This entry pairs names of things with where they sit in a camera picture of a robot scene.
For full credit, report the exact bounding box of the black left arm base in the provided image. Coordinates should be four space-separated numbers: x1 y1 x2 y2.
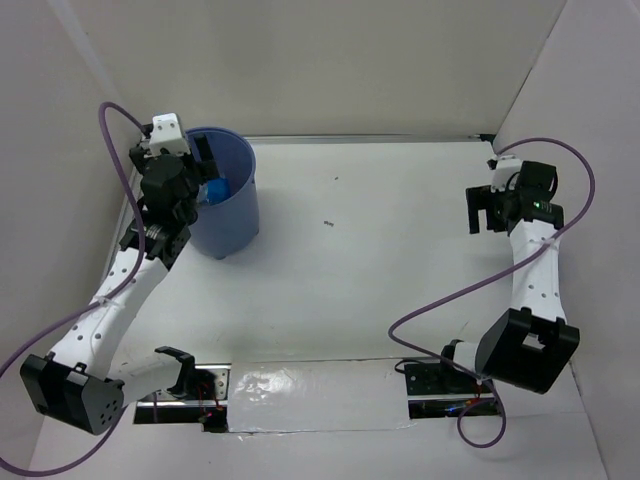
133 364 231 434

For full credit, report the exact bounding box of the white front cover panel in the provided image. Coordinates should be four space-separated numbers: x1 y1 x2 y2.
227 360 411 434

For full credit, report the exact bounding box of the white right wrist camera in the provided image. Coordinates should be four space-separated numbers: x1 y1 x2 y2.
487 154 522 193

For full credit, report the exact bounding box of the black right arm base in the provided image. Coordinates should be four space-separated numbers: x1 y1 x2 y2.
394 359 498 420

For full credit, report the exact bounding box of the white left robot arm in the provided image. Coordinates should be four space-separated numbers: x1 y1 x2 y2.
20 133 217 435

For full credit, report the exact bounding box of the aluminium table edge rail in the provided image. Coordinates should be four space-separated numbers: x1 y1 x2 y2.
104 133 156 271

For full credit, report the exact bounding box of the crushed bottle blue label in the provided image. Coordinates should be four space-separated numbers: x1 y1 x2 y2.
196 176 231 207

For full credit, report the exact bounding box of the blue plastic bin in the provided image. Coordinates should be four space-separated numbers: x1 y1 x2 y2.
187 127 259 260

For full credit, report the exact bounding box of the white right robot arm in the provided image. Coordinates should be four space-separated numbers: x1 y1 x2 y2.
436 155 580 394

